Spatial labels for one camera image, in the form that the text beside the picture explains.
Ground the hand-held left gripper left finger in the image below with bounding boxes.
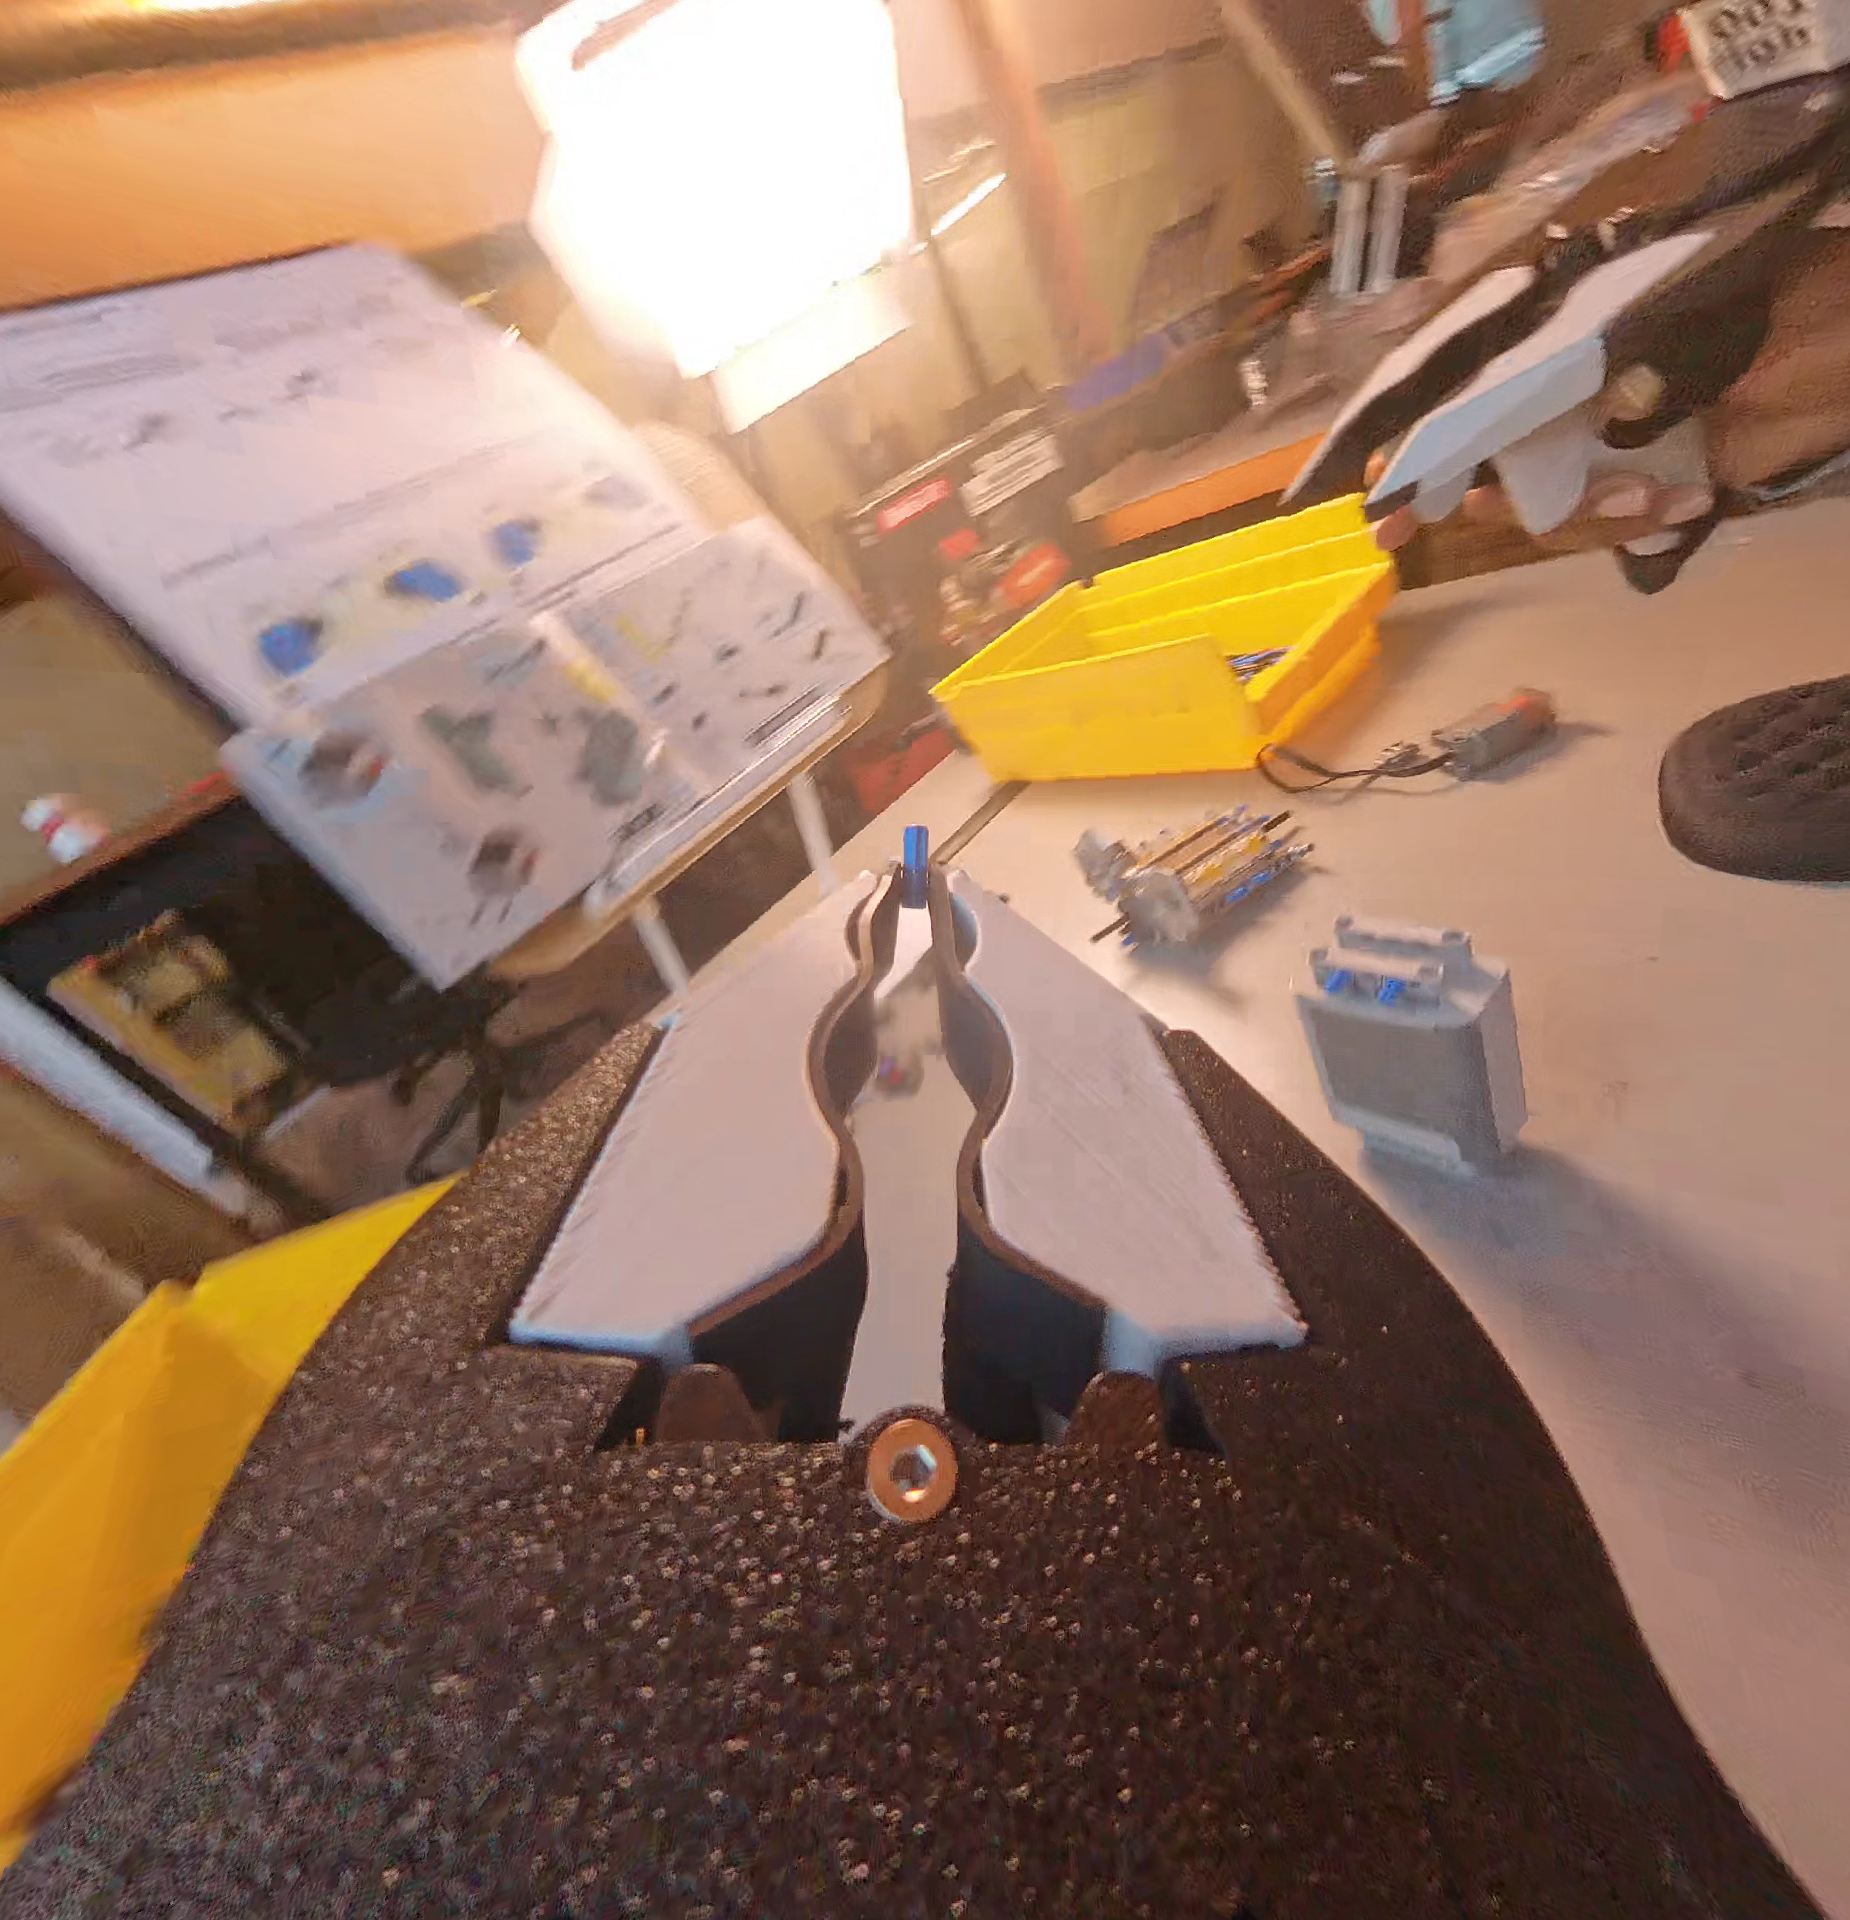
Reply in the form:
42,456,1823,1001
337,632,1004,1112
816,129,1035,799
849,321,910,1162
511,869,922,1427

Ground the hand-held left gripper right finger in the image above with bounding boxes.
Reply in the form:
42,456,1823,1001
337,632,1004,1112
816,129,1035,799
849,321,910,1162
926,869,1308,1427

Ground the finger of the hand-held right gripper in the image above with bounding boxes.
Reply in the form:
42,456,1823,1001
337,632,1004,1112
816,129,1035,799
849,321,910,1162
1370,233,1726,512
1286,264,1545,505

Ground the grey battery box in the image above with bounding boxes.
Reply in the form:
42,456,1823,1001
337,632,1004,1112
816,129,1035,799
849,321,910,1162
1294,921,1534,1171

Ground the grey transparent engine model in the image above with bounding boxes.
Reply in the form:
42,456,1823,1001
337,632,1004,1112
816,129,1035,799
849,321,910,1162
1075,803,1317,955

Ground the black motor cable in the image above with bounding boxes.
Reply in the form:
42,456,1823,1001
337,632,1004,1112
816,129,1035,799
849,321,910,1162
1255,735,1455,799

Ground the grey desk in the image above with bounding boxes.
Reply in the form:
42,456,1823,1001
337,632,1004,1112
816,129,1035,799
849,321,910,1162
686,495,1850,1920

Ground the person's right hand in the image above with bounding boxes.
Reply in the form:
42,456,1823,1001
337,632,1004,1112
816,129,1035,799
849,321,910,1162
1609,209,1850,590

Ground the wooden counter edge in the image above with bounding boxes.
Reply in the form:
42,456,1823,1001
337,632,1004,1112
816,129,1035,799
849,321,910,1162
1090,420,1335,557

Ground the grey motor block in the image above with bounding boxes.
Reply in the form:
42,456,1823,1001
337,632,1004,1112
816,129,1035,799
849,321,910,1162
1442,690,1558,775

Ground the black rounded armrest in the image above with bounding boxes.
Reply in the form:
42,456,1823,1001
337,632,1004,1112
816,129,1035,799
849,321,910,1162
1660,665,1850,882

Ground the red black product box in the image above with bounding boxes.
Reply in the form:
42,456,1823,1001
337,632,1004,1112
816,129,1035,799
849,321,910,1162
842,420,1083,649

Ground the yellow plastic bin with parts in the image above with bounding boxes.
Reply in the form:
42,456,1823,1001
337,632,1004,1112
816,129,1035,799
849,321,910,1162
0,1176,462,1861

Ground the black side table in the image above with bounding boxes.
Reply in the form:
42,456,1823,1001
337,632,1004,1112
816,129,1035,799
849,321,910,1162
0,765,358,977

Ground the instruction booklet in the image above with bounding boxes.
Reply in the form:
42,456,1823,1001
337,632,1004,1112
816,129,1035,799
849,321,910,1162
0,245,892,991

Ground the white paper cup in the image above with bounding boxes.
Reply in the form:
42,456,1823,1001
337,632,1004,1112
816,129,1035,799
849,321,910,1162
19,789,117,871

